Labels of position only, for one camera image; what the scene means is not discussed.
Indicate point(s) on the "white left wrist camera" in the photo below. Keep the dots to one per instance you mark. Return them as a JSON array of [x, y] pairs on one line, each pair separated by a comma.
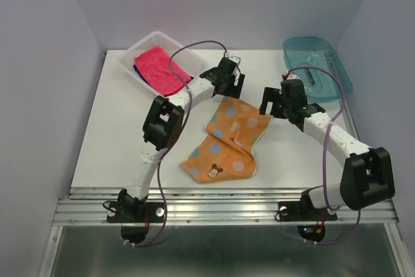
[[235, 59]]

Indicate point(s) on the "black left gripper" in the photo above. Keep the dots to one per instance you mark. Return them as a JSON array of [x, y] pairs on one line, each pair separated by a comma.
[[233, 91]]

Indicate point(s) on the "orange patterned towel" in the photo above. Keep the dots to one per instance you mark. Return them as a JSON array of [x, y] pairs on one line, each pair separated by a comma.
[[227, 151]]

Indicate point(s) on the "pink towel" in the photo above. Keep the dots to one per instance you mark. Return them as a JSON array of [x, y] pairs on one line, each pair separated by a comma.
[[154, 66]]

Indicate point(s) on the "teal translucent plastic tub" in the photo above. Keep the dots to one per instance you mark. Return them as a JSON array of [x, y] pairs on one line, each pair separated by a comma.
[[317, 64]]

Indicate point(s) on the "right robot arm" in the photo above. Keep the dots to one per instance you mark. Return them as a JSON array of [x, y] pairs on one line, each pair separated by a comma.
[[367, 176]]

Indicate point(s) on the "aluminium mounting rail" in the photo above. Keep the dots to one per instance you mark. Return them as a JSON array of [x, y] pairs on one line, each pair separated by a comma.
[[185, 206]]

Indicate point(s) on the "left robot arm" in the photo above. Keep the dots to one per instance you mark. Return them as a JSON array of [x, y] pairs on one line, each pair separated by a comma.
[[163, 126]]

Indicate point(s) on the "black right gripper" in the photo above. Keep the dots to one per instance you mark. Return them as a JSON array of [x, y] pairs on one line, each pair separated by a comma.
[[272, 94]]

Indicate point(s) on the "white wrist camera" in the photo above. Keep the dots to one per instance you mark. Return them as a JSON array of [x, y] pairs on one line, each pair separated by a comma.
[[290, 76], [235, 59]]

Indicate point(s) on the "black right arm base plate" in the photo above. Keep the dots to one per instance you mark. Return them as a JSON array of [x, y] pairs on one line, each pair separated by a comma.
[[295, 212]]

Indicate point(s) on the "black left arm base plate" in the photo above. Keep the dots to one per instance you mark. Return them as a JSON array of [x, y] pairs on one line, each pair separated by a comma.
[[150, 212]]

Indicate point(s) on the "purple towel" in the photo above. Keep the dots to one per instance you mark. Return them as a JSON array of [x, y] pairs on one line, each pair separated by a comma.
[[144, 80]]

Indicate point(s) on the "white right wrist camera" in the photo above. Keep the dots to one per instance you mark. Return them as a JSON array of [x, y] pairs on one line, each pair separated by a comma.
[[290, 76]]

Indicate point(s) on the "white perforated plastic basket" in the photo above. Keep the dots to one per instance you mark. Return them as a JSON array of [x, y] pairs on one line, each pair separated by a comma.
[[185, 63]]

